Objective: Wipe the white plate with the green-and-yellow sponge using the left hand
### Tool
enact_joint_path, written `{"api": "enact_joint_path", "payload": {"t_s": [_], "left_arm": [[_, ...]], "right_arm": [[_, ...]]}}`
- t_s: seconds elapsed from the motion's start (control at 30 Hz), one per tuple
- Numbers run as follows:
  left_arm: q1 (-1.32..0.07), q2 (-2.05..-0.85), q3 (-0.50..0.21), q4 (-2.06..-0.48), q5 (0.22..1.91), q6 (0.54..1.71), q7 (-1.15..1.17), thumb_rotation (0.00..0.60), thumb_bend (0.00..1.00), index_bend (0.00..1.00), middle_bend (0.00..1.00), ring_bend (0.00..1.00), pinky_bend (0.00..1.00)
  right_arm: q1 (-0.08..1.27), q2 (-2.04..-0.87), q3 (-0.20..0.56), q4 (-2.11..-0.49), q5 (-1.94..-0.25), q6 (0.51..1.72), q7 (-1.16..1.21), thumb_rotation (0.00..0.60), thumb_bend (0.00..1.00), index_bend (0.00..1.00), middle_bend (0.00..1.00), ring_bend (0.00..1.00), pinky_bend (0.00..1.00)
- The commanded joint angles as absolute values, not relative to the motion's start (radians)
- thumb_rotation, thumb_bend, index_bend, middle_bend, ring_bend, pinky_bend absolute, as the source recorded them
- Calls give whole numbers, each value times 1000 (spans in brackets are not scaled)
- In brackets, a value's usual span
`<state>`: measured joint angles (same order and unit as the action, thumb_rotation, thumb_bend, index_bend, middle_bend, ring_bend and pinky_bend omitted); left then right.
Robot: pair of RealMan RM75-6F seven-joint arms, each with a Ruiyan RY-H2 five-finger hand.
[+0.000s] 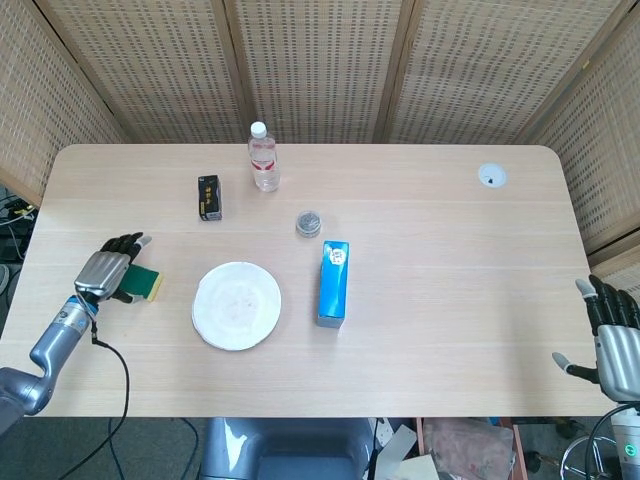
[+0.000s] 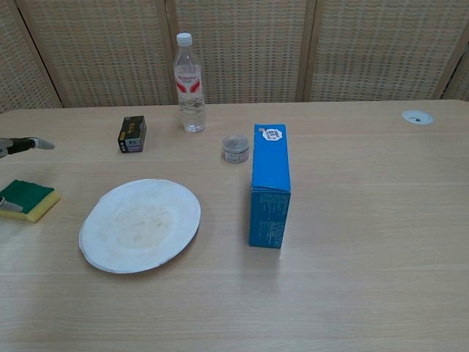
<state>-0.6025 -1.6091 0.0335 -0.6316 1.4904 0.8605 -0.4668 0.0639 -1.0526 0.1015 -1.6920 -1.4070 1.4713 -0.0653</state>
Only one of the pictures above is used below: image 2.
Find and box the small black box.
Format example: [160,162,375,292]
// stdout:
[117,115,148,154]

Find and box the tall blue carton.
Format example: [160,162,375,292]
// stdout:
[248,122,292,250]

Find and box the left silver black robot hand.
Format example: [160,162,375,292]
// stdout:
[0,137,56,214]

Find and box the green yellow sponge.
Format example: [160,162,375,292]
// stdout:
[0,179,62,224]

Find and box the clear plastic water bottle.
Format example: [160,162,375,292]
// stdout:
[172,32,207,133]

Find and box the white stained plate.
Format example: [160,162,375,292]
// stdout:
[78,178,202,274]

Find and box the woven bamboo screen panel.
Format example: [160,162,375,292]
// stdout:
[306,0,469,103]
[14,0,175,109]
[437,47,469,102]
[164,0,316,106]
[0,0,63,114]

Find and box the small clear jar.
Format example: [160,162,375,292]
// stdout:
[221,133,252,164]

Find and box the white table cable grommet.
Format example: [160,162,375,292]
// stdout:
[401,109,435,126]

